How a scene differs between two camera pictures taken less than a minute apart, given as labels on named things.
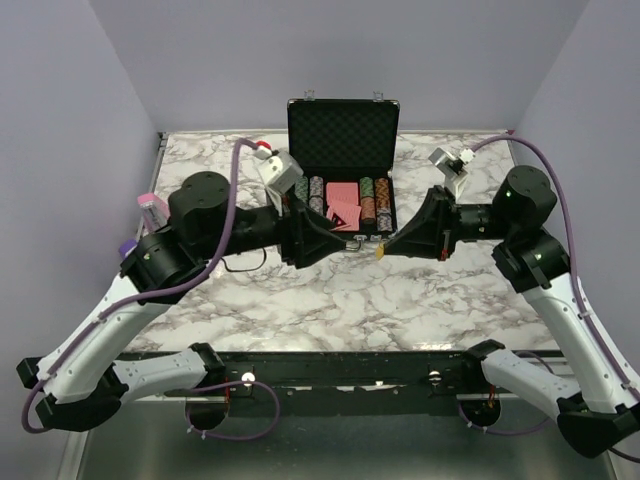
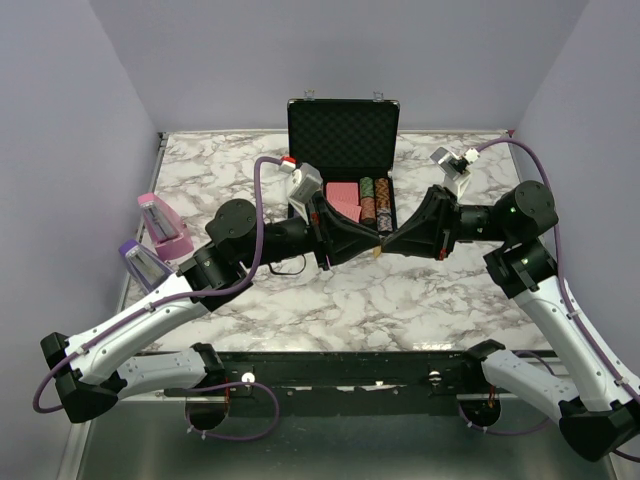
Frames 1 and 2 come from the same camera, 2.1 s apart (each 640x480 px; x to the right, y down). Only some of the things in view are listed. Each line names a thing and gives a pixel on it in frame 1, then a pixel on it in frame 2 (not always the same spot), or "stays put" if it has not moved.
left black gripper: [303, 243] → [355, 238]
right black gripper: [434, 231] stays put
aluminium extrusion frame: [71, 461] stays put
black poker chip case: [348, 151] stays put
